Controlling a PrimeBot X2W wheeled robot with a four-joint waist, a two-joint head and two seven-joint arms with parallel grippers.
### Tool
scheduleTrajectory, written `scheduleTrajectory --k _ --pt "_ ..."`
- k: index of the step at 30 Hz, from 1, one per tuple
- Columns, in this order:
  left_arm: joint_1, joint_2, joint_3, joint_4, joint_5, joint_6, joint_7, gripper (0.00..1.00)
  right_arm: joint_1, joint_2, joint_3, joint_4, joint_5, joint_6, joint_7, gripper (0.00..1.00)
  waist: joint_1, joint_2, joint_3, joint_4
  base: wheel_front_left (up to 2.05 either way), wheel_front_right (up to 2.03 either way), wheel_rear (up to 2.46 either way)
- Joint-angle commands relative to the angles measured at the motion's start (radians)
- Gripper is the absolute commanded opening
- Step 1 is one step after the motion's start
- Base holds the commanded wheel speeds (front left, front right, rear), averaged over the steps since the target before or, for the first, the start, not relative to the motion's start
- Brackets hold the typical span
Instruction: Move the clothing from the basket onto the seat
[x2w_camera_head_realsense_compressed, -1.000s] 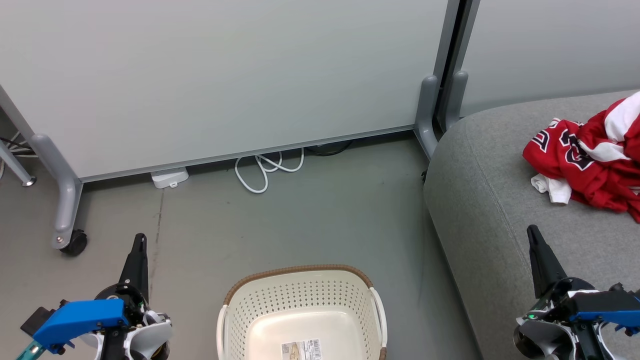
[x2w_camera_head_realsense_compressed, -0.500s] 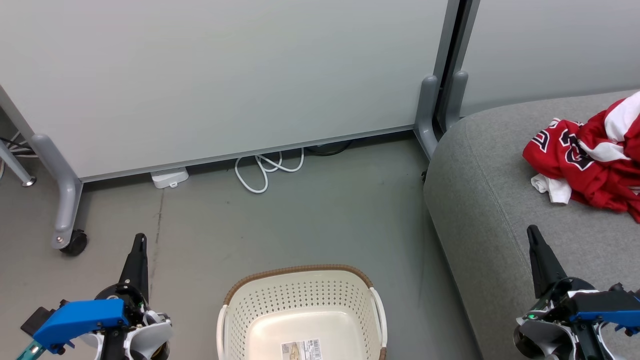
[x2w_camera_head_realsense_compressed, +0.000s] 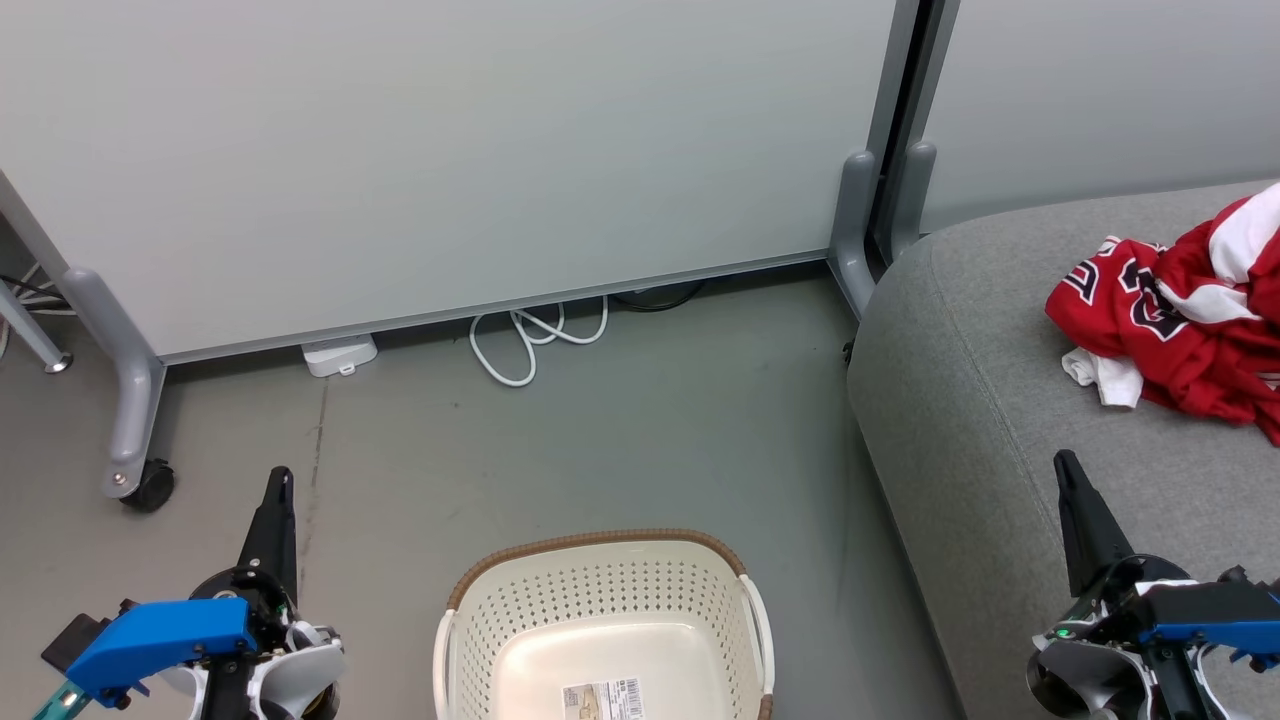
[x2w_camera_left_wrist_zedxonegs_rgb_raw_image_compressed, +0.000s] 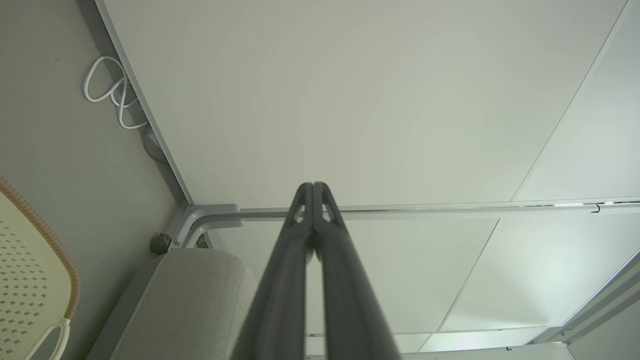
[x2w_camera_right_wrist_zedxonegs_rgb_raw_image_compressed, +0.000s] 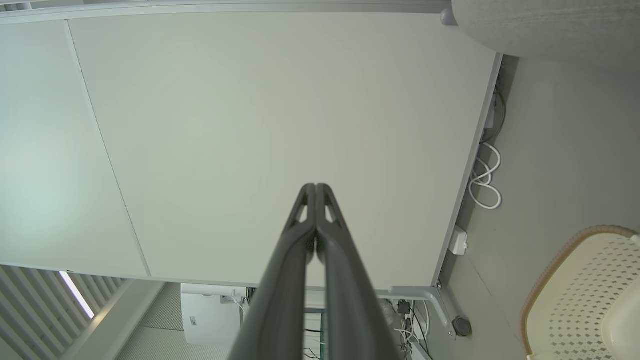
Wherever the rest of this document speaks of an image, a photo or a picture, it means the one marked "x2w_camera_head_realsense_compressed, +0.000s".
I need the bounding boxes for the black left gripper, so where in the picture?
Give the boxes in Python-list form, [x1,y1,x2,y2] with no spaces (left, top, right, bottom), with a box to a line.
[190,466,301,643]

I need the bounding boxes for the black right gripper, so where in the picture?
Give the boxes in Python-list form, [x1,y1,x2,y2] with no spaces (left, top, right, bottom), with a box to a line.
[1027,449,1280,719]

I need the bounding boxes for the red jersey with white sleeves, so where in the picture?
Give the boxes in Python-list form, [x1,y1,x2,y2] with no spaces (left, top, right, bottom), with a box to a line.
[1045,236,1280,447]

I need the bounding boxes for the red shorts with white stripes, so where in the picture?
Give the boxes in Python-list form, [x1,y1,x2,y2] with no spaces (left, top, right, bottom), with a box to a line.
[1155,183,1280,326]

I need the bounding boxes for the cream perforated laundry basket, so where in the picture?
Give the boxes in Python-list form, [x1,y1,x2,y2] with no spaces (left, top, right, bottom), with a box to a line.
[433,529,777,720]

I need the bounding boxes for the black castor wheel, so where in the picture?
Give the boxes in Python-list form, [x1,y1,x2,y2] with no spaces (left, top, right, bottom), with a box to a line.
[120,458,177,514]

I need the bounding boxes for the grey fabric sofa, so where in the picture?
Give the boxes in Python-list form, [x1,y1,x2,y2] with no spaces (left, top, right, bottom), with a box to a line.
[847,180,1280,720]

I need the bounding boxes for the white power adapter box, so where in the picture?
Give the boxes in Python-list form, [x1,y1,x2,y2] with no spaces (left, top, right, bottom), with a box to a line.
[301,335,380,379]

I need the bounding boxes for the grey metal table leg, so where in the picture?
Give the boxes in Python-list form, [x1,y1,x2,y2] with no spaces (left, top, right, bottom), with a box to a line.
[0,280,74,375]

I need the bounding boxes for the printed barcode sticker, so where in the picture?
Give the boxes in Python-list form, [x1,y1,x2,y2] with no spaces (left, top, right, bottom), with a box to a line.
[561,677,644,720]

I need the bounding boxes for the wide white partition panel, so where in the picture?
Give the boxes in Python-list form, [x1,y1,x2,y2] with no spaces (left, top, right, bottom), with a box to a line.
[0,0,923,500]

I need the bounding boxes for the narrow white partition panel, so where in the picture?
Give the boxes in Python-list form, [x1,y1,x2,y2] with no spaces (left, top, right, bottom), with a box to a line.
[885,0,1280,264]

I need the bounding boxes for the teal left cable connector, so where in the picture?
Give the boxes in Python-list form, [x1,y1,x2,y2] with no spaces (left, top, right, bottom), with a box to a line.
[30,680,87,720]

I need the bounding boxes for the white looped floor cable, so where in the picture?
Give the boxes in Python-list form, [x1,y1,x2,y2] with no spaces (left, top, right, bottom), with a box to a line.
[469,295,610,389]

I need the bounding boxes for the black floor cable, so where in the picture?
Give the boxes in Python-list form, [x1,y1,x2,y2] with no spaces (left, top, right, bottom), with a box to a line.
[608,282,707,314]

